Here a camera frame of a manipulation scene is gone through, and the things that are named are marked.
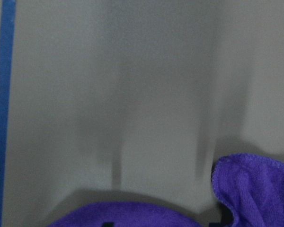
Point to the purple towel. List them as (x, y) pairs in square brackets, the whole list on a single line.
[(250, 186)]

